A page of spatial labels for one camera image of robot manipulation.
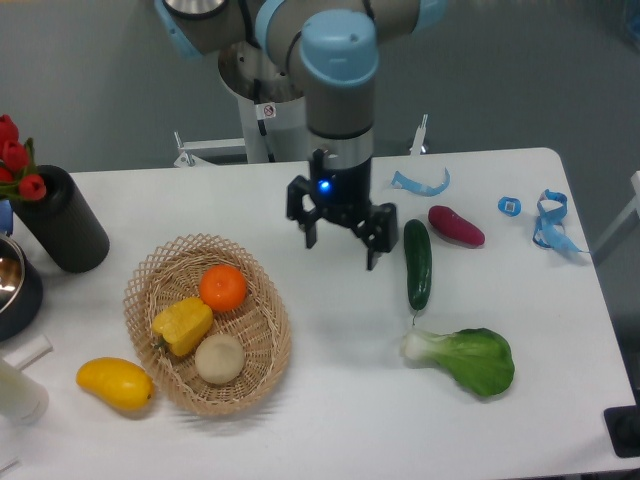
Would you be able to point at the purple sweet potato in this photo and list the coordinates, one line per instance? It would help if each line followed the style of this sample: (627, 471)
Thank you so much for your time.
(454, 227)

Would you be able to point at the yellow mango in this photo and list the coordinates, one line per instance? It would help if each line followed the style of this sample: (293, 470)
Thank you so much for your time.
(119, 383)

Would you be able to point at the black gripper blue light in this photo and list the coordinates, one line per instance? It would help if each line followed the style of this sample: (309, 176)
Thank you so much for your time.
(341, 196)

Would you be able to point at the beige round potato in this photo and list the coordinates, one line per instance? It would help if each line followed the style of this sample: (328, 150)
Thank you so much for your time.
(219, 359)

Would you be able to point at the tangled blue ribbon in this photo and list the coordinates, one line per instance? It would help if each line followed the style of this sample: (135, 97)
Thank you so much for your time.
(549, 231)

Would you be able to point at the red artificial tulips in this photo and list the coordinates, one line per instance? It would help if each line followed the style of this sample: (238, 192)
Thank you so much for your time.
(20, 177)

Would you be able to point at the white metal mounting bracket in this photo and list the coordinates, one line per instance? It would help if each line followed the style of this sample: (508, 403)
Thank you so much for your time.
(233, 151)

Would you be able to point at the orange fruit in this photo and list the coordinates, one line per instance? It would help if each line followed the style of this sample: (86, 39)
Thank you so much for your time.
(223, 288)

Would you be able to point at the black device table corner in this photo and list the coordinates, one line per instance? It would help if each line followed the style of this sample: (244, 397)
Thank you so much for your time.
(623, 429)

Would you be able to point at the white cylindrical bottle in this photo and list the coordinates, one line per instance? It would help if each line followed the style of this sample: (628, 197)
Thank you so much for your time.
(23, 400)

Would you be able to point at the small blue tape roll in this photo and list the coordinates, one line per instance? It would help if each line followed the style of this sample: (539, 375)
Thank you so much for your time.
(509, 206)

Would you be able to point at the curved blue tape strip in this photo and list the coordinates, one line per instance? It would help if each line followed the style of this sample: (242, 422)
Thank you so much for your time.
(400, 181)

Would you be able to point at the black ribbed vase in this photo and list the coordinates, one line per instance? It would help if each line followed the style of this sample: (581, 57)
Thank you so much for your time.
(64, 224)

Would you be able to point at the green bok choy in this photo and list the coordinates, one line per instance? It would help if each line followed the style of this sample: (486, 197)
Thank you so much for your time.
(480, 360)

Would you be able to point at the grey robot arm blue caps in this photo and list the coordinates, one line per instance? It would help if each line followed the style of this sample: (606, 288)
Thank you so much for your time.
(304, 73)

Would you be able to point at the dark metal bowl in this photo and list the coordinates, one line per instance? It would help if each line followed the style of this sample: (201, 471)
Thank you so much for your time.
(21, 290)

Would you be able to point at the white flat stick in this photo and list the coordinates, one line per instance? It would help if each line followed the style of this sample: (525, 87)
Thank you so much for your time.
(29, 352)

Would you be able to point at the dark green cucumber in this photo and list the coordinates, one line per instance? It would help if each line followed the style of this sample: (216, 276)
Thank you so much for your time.
(419, 263)

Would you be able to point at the yellow bell pepper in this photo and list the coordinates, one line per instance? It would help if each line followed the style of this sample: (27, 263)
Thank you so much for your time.
(183, 325)

